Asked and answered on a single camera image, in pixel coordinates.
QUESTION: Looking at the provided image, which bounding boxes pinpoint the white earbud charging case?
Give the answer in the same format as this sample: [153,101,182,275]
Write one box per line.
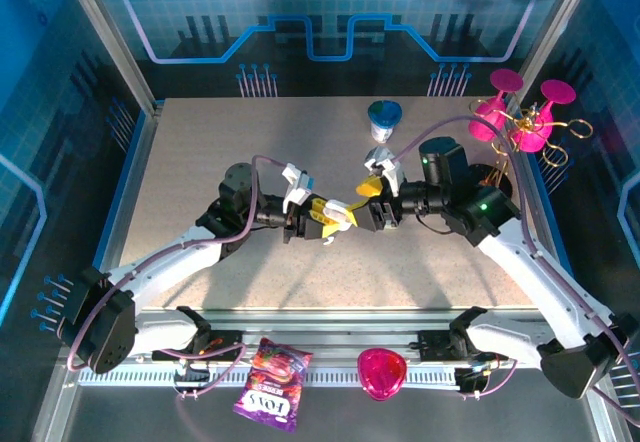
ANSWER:
[323,200,352,224]

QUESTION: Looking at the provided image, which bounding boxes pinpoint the pink wine glass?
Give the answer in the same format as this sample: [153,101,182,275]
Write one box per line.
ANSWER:
[467,68,525,144]
[508,79,577,154]

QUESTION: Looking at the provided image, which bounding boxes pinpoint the white cup with blue lid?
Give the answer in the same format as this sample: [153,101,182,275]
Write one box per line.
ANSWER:
[367,100,404,144]

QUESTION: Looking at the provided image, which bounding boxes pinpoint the aluminium extrusion beam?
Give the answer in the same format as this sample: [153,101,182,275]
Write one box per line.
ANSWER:
[142,307,549,363]

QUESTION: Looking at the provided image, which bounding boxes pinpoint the blue table edge strip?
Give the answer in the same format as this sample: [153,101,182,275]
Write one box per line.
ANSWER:
[92,107,157,267]

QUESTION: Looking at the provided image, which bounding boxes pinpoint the pink heart-shaped bowl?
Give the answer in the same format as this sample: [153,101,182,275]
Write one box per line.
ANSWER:
[356,346,409,403]

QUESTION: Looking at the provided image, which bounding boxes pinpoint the purple candy bag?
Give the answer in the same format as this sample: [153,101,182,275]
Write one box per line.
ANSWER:
[232,335,314,434]

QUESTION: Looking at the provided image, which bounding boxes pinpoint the gold wire glass rack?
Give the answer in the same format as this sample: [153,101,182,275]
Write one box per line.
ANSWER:
[468,95,595,198]

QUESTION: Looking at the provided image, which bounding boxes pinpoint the white slotted cable duct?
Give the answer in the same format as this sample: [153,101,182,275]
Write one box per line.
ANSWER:
[77,365,464,389]

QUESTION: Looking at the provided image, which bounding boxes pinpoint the aluminium frame post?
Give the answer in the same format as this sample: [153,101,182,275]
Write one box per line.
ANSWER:
[514,0,599,101]
[55,0,164,116]

